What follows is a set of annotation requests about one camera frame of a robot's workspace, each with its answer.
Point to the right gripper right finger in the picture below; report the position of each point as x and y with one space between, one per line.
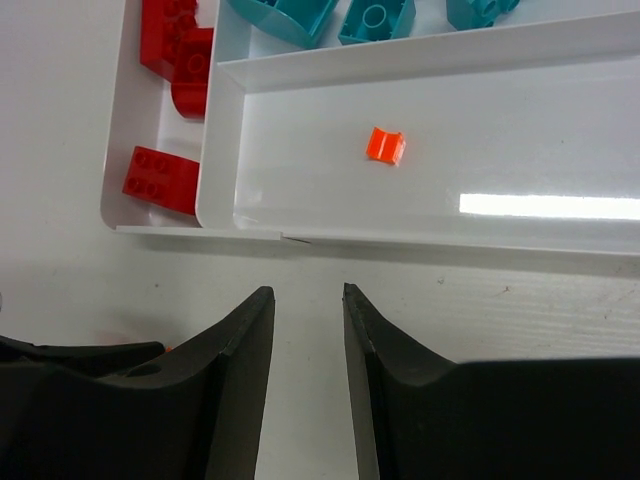
418 415

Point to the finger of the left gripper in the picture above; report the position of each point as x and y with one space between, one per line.
82 359

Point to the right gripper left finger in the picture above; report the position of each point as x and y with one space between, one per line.
195 412

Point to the red flower lego brick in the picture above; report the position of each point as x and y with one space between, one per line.
162 179

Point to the tiny orange lego piece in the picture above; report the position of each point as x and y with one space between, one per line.
386 147

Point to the red arch lego brick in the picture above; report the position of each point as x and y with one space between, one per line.
189 85

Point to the red slope lego brick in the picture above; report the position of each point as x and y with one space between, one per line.
163 24

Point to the teal rounded lego brick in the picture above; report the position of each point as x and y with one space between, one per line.
298 22

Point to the small teal lego brick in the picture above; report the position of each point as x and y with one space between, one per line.
377 20

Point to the teal stepped lego brick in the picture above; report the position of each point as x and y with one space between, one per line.
476 14

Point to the white compartment tray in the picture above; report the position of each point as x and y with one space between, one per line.
523 135

